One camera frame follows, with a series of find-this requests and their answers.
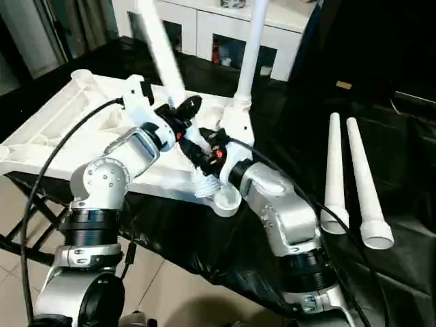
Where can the white plastic table leg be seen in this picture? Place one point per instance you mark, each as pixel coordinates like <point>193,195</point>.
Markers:
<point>163,51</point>
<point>334,170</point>
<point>366,184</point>
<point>250,51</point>

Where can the white plastic table top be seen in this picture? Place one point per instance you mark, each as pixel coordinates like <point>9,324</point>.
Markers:
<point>68,119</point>

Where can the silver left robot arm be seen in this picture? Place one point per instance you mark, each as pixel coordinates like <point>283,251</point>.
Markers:
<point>105,180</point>

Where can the white glass-door cabinet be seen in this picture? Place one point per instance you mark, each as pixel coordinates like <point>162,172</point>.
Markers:
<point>204,24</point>

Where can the black table mat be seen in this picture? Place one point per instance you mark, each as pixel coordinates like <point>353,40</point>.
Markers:
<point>238,252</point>

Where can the small yellow tag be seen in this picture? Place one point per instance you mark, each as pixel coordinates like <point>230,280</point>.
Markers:
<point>343,84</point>

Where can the grey curtain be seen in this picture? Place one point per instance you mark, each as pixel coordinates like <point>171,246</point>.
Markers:
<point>51,30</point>

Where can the dark brown round object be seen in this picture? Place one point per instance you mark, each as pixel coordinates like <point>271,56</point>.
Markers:
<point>136,320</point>

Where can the black long bar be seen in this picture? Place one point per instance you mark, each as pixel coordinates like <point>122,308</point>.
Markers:
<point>417,96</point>

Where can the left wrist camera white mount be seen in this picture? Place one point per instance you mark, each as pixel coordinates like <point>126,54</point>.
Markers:
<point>139,105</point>

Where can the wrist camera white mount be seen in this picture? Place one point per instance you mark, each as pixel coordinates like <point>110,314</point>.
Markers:
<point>236,119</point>
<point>139,105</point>

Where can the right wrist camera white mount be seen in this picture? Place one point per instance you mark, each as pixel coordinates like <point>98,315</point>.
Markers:
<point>236,119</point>

